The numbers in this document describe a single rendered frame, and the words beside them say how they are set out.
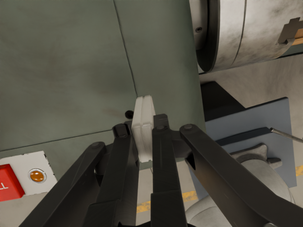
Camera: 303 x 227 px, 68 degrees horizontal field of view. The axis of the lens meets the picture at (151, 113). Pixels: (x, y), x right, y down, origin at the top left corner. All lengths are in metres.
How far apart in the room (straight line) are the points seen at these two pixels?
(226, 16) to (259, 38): 0.07
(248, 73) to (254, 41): 1.35
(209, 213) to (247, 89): 1.13
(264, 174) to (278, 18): 0.58
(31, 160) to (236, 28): 0.36
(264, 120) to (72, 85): 0.80
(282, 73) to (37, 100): 1.67
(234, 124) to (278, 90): 0.96
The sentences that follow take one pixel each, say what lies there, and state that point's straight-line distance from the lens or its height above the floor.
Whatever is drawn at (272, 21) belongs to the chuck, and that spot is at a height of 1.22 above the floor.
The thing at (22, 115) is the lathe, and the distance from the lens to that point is 0.36.
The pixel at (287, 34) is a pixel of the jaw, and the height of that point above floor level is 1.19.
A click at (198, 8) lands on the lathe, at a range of 0.37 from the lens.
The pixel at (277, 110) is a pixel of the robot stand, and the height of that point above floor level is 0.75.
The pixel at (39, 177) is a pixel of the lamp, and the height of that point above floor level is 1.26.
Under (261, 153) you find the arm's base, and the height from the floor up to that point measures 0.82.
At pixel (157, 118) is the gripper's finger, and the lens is 0.18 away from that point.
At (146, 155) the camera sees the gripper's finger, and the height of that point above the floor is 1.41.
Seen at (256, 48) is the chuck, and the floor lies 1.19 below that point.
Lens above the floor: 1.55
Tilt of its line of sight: 68 degrees down
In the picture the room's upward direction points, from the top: 179 degrees clockwise
